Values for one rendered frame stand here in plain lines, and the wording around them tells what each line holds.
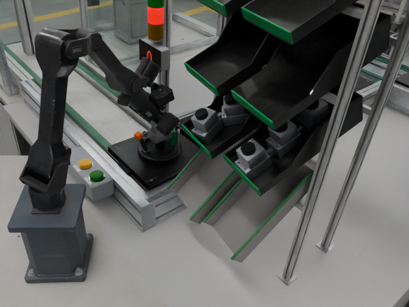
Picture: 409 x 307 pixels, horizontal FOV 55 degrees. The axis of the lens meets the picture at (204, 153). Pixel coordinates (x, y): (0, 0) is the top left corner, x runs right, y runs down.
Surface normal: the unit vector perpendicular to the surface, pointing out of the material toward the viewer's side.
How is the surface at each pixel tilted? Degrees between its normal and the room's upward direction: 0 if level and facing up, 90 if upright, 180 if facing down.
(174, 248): 0
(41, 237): 90
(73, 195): 0
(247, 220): 45
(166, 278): 0
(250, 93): 25
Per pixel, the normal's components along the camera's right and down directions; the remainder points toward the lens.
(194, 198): -0.56, -0.39
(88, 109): 0.07, -0.80
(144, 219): 0.65, 0.49
